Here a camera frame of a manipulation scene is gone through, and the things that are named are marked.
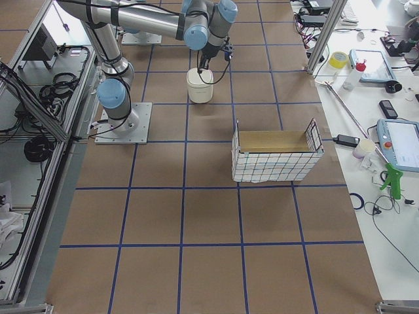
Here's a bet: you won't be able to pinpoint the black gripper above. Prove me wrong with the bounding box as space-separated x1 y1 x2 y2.
197 43 225 73

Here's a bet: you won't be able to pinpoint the white cylindrical trash can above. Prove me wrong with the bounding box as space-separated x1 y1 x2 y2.
187 67 213 103

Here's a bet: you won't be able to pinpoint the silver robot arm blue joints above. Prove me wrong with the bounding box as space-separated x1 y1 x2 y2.
59 1 238 131

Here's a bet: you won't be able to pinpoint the grid patterned cardboard box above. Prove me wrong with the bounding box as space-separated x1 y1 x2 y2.
231 119 324 183

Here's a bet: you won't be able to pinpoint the yellow tape roll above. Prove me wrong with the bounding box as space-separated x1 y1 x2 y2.
329 52 349 69

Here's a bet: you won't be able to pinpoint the clear bottle red cap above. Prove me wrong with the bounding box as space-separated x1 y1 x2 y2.
342 60 366 91

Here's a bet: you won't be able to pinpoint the black power adapter brick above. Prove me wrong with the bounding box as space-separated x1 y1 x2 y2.
333 134 360 148

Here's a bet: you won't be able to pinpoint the white paper cup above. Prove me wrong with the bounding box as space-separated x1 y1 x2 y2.
352 139 376 159

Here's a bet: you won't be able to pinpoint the black mobile phone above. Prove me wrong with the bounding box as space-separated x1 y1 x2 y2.
379 100 398 120

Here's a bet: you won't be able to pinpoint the blue teach pendant tablet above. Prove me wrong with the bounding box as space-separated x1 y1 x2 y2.
376 119 418 172

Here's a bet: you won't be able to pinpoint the crumpled white cloth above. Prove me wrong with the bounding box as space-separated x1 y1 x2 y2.
0 181 26 249

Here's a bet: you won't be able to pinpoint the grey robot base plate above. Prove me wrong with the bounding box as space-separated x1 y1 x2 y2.
94 103 153 145

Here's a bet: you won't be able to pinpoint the aluminium frame post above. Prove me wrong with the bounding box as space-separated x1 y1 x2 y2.
306 0 347 74

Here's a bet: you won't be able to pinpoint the black coiled cable bundle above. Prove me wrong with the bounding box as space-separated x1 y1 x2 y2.
23 135 53 164

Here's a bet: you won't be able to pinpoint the green handled grabber tool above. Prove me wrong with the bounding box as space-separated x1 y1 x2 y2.
319 80 405 200

